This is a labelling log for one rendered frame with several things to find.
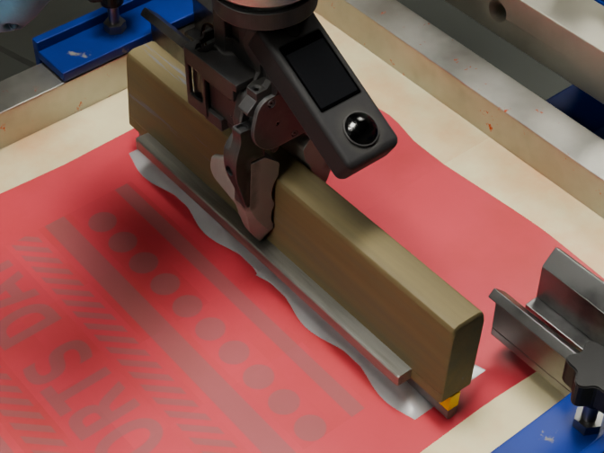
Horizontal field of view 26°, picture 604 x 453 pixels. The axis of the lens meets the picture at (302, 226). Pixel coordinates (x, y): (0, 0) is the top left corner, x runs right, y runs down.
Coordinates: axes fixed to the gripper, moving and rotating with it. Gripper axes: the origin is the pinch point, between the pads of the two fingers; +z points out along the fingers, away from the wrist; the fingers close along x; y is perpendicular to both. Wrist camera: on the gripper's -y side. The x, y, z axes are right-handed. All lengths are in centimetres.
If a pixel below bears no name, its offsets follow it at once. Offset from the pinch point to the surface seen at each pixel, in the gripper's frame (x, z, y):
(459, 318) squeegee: 0.5, -4.8, -18.4
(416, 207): -12.0, 4.8, -1.7
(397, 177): -13.2, 4.7, 1.9
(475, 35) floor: -130, 98, 98
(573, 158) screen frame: -22.9, 1.1, -8.4
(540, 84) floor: -128, 98, 78
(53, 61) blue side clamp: 3.5, -0.5, 27.8
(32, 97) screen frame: 6.8, 0.7, 26.1
